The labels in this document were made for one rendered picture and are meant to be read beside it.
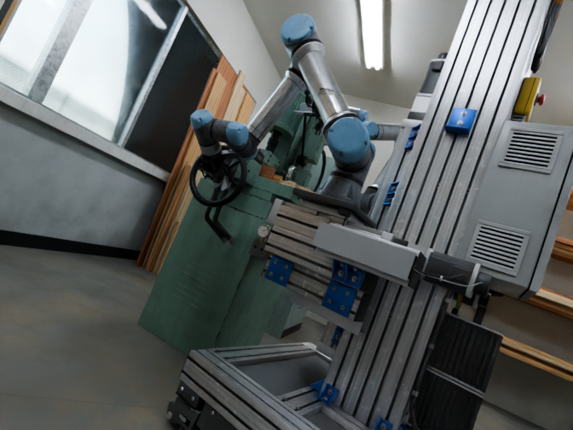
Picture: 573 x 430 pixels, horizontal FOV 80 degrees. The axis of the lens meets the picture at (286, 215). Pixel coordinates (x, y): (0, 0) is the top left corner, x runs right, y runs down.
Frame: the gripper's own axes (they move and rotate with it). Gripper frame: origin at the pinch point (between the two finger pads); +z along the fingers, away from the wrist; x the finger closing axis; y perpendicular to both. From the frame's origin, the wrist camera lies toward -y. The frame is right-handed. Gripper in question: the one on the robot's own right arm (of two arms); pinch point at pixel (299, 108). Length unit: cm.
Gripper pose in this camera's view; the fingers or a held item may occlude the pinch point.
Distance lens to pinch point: 181.5
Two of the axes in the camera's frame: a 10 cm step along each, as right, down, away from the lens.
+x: -5.0, 4.7, -7.3
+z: -8.7, -3.2, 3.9
